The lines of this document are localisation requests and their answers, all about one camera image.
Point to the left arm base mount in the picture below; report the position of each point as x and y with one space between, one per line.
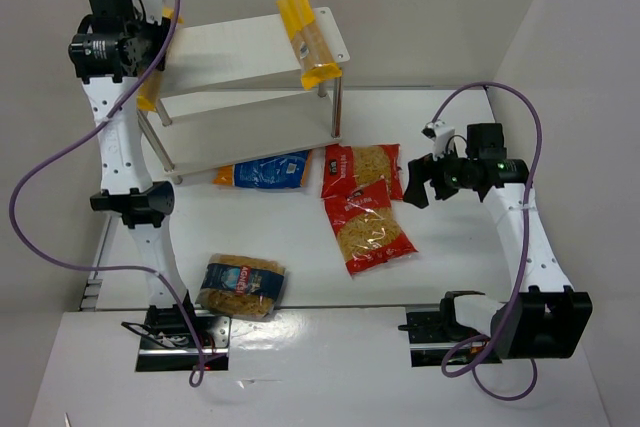
166 344

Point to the white two-tier shelf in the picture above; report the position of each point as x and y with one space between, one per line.
231 93

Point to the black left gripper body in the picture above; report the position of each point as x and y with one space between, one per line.
160 40

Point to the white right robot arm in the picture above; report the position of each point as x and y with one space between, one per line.
547 317

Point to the blue and orange pasta bag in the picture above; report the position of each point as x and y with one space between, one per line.
279 172

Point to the red macaroni bag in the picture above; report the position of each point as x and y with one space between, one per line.
365 228
349 168

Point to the blue Agnesi pasta bag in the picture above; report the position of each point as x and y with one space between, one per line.
241 287

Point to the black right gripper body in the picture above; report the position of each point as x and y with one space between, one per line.
432 179

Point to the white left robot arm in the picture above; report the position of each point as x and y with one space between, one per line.
114 45

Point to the red macaroni bag front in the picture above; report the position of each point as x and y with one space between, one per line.
365 228

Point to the red macaroni bag rear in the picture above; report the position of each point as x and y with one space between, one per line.
349 168

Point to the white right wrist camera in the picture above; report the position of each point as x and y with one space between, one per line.
442 136

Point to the yellow spaghetti packet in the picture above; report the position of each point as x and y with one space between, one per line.
148 93
309 46

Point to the yellow spaghetti packet on shelf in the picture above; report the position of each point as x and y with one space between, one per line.
309 46

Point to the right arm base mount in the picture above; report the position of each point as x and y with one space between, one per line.
429 336

